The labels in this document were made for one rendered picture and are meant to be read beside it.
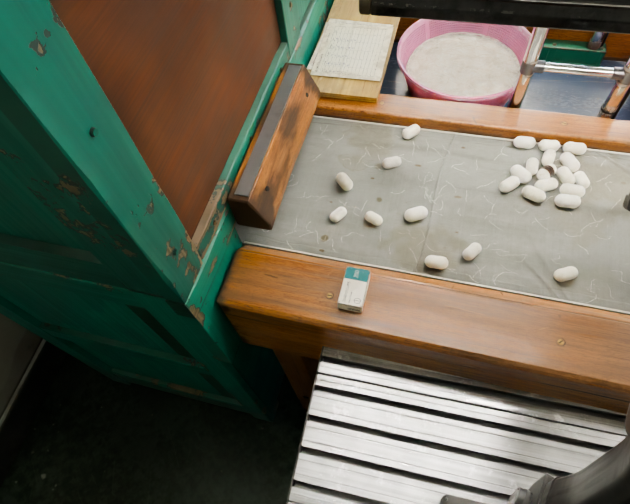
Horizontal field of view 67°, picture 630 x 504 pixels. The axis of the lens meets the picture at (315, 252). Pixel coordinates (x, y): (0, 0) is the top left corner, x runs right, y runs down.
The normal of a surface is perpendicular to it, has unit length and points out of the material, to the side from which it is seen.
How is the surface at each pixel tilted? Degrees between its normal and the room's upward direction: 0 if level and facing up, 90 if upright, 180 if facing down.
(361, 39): 0
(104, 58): 90
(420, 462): 0
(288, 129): 67
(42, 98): 90
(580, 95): 0
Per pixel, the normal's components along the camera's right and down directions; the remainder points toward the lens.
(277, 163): 0.85, -0.04
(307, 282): -0.09, -0.51
